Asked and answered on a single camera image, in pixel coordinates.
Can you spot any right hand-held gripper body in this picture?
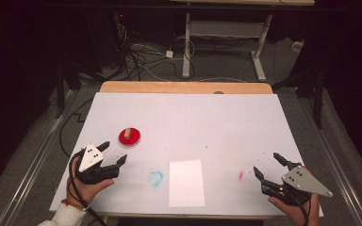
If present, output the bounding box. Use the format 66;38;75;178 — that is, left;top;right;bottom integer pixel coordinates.
260;161;334;207

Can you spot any orange bracelet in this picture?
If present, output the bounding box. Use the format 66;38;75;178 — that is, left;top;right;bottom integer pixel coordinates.
60;198;91;212

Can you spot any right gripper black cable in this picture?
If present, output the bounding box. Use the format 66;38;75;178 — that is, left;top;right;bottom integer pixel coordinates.
282;185;312;226

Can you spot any black metal stand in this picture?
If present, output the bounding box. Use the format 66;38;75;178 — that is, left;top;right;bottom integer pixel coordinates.
271;65;327;130
54;60;83;121

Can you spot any white-legged desk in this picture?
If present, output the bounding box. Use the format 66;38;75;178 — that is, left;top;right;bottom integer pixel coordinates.
169;0;316;83

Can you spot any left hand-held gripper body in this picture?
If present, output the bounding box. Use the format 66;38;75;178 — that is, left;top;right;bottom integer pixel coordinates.
74;143;121;186

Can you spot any large white board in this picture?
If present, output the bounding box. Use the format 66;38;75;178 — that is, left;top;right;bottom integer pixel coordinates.
48;91;325;218

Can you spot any wooden table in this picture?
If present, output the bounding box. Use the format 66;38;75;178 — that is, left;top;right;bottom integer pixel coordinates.
99;80;284;220

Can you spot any aluminium floor rail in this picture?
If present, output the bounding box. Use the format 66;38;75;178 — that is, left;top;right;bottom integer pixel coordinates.
0;89;80;226
296;95;362;226

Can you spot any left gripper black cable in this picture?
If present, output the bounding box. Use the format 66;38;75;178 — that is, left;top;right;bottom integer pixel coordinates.
68;149;108;226

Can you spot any small white box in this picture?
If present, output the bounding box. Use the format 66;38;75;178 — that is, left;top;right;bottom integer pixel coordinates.
291;40;305;54

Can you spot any thin white floor cable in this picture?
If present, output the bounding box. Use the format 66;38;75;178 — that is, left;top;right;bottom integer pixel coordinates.
197;75;247;84

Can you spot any person's left hand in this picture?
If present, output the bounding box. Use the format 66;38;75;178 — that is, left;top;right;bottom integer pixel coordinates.
65;155;116;207

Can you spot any person's right hand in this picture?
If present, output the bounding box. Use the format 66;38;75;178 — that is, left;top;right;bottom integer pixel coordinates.
267;167;322;226

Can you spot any person's white sleeve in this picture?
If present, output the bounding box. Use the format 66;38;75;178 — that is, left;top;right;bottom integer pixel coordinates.
38;202;88;226

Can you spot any tangle of black floor cables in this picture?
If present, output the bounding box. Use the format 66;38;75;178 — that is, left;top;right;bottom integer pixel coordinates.
114;18;199;82

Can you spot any white paper sheet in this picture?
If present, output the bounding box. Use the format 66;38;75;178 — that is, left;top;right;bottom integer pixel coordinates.
168;158;206;208

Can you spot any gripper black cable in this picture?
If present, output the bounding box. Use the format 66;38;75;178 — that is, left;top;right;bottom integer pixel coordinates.
282;185;312;226
68;149;108;226

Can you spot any long black floor cable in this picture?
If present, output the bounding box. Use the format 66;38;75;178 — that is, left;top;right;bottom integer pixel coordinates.
58;97;94;158

